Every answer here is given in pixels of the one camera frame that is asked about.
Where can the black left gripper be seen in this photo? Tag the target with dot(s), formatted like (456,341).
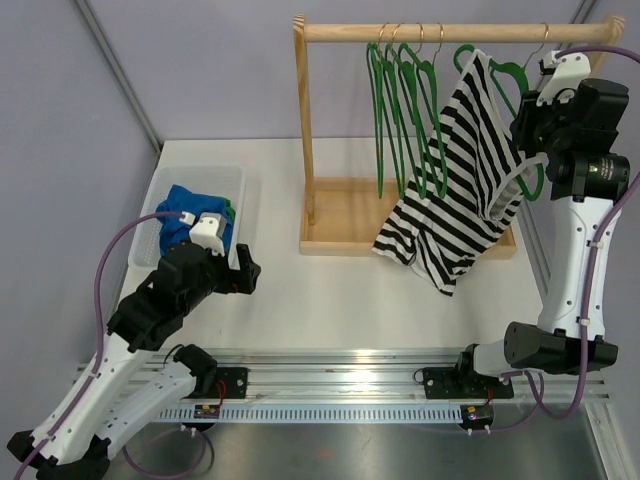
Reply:
(242,280)

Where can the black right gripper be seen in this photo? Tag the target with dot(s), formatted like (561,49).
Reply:
(521,127)

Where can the green tank top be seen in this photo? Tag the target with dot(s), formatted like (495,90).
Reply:
(229,211)

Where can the black white striped top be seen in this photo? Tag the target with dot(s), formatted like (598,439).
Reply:
(440,238)

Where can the green velvet hanger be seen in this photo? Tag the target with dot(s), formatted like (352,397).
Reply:
(409,79)

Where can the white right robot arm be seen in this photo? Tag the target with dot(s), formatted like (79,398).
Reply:
(575,130)

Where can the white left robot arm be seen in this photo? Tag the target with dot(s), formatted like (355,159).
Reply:
(86,431)

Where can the white plastic basket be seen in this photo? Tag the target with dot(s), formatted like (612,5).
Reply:
(193,189)

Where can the wooden clothes rack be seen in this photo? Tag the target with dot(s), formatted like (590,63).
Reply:
(342,212)

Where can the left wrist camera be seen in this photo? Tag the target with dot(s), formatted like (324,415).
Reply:
(207,231)

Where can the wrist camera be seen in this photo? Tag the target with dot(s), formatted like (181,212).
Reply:
(566,74)
(207,231)

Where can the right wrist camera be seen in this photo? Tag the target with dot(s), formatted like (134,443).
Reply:
(566,74)

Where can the aluminium mounting rail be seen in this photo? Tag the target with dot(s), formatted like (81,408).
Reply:
(349,376)

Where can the white slotted cable duct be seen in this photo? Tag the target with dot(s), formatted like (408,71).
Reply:
(314,414)

